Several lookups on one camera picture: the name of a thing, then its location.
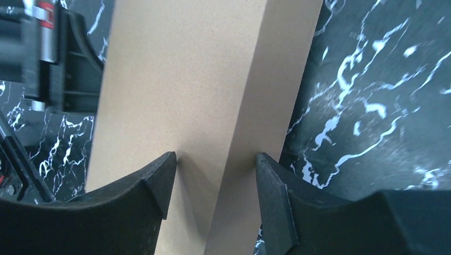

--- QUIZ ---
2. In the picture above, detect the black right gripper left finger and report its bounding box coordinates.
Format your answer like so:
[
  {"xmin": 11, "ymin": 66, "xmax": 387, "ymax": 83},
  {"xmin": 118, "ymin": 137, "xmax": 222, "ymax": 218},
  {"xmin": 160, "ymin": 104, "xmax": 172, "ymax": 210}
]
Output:
[{"xmin": 1, "ymin": 151, "xmax": 177, "ymax": 254}]

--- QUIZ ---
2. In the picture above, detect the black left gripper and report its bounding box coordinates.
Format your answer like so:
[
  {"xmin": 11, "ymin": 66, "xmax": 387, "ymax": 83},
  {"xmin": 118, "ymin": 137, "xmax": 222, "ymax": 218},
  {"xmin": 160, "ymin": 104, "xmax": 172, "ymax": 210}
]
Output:
[{"xmin": 1, "ymin": 1, "xmax": 104, "ymax": 113}]

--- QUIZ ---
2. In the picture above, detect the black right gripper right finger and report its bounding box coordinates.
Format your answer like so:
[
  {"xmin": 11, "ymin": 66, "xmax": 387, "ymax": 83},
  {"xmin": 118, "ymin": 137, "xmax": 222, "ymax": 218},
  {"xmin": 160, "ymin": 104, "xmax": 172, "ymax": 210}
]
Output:
[{"xmin": 255, "ymin": 152, "xmax": 450, "ymax": 254}]

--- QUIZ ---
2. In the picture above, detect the brown cardboard box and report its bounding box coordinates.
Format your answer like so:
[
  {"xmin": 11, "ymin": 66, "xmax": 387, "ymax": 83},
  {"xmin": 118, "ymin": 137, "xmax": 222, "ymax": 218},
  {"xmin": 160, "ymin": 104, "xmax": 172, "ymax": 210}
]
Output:
[{"xmin": 86, "ymin": 1, "xmax": 322, "ymax": 254}]

